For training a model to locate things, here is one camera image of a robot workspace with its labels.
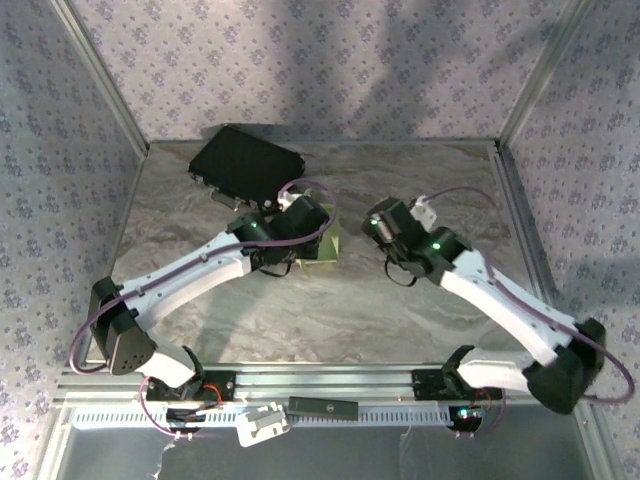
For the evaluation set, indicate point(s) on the light green paper box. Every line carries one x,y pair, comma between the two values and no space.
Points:
330,247

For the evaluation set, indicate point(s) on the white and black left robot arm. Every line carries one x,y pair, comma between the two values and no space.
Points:
200,270

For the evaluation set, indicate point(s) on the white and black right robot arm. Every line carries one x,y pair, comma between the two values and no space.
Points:
500,305

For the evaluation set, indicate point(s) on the black hard case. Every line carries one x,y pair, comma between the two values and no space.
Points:
245,160

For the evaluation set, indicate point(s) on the black flat bar device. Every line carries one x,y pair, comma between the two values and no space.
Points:
322,407

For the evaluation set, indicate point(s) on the small circuit board with LEDs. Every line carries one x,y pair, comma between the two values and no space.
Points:
470,415

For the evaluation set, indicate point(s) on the grey metal panel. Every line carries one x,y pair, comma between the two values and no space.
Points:
325,455

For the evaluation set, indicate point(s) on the aluminium frame rail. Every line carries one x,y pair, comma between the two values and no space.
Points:
520,215
118,250

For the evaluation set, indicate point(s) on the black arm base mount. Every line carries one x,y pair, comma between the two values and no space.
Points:
220,382
425,385

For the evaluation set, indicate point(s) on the wide aluminium base rail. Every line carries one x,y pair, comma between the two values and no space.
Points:
325,382

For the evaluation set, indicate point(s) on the aluminium frame post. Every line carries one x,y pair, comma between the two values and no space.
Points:
545,75
100,75

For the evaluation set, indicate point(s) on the white plastic bracket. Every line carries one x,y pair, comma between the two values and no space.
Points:
260,425

